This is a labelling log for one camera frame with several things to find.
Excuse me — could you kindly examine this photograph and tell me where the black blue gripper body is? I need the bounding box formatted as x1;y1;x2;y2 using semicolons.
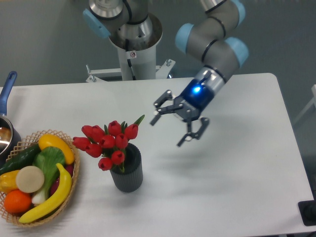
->
174;79;214;122

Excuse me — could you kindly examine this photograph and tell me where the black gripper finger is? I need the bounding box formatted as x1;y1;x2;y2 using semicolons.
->
149;89;183;126
176;117;210;148

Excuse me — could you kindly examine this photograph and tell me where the red tulip bouquet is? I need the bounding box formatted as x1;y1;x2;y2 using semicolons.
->
73;115;145;173

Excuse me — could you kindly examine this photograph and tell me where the dark grey ribbed vase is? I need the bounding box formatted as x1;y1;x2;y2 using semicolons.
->
110;143;143;193

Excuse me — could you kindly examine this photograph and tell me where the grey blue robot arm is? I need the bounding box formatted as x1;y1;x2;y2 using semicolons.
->
83;0;249;141

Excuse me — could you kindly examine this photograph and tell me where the purple eggplant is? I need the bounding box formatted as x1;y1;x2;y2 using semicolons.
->
50;164;74;196

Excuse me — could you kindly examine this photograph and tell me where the yellow squash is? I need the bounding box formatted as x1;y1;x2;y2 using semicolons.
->
38;134;75;165

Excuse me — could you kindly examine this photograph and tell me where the black device at edge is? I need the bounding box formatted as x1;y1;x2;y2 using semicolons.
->
298;200;316;226

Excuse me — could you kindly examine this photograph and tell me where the green bok choy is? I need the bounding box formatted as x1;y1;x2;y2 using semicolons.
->
32;146;65;206

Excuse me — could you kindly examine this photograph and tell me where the woven wicker basket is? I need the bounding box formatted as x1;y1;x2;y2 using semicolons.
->
0;129;80;228

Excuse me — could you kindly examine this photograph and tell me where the green cucumber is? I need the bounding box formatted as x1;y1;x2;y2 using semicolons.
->
0;144;41;175

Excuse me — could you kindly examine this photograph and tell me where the beige round slice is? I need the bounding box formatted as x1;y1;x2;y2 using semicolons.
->
15;166;44;193

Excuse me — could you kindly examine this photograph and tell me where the yellow banana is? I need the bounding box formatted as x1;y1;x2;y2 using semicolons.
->
19;163;72;224

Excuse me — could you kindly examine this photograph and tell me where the yellow bell pepper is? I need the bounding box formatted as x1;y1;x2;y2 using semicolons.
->
0;170;20;193

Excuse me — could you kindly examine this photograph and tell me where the orange fruit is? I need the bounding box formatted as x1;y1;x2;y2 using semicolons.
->
3;190;32;214

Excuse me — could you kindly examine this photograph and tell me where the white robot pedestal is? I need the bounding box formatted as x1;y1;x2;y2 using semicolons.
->
86;13;176;82

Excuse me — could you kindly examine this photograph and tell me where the white frame at right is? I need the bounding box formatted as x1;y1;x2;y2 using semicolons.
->
293;84;316;127

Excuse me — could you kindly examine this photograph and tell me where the blue handled saucepan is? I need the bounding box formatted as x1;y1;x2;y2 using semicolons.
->
0;71;21;167

